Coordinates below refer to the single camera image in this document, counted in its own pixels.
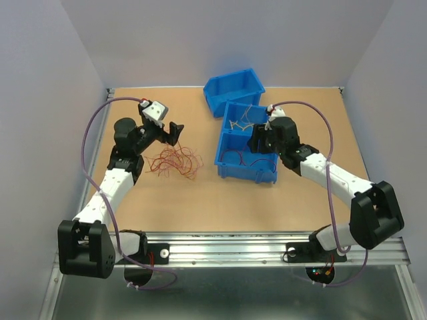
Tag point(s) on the blue bin rear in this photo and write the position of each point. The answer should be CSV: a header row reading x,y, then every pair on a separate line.
x,y
241,86

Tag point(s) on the aluminium rail frame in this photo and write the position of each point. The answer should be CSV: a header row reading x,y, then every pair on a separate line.
x,y
227,236

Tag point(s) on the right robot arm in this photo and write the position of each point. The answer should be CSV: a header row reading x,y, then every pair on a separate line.
x,y
375,214

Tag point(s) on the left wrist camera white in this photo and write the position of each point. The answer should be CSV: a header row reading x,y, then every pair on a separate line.
x,y
152,111

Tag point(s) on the blue bin double front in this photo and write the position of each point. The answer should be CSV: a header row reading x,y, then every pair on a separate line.
x,y
233,158

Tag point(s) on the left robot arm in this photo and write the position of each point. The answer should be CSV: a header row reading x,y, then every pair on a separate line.
x,y
84,244

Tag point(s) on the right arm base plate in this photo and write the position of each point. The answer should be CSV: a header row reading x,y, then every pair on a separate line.
x,y
320,264

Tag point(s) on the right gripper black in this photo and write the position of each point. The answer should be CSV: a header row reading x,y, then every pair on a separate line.
x,y
259,132

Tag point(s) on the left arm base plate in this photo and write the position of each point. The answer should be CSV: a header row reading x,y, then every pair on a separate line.
x,y
157,255

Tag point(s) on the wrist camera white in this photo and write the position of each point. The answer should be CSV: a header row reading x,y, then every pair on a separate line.
x,y
273,113
152,111

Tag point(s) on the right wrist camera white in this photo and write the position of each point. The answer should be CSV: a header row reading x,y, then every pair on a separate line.
x,y
273,113

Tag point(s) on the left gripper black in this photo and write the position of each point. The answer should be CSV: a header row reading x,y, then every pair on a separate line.
x,y
171,138

